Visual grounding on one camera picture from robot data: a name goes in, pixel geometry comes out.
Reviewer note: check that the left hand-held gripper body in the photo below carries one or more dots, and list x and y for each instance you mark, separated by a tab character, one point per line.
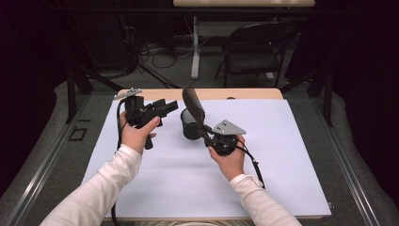
136	109

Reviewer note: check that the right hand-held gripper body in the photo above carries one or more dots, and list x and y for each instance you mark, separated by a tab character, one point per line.
224	144

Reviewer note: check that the black mesh pen holder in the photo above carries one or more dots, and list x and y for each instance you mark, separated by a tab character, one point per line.
188	128

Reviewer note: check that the person's right hand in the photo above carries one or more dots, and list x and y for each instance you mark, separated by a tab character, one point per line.
232	164

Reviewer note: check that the person's left hand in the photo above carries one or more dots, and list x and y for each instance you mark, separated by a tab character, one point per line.
135	138

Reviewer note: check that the wooden table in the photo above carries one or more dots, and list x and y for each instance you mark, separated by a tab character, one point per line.
244	93

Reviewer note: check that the white-legged desk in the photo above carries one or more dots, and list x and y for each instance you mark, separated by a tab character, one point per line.
195	62

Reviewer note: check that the white board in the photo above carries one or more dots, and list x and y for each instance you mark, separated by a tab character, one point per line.
282	141

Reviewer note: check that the black metal stand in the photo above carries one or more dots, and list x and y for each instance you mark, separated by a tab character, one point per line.
71	103
328	106

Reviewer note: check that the black folding chair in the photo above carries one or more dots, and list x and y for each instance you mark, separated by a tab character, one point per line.
251	62

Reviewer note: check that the black metal crossbar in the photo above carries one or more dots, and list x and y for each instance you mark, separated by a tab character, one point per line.
125	10

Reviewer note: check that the dark curtain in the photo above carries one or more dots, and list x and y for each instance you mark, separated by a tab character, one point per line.
25	94
370	94

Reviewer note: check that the metal floor rail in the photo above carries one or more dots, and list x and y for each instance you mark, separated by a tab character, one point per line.
40	175
345	175

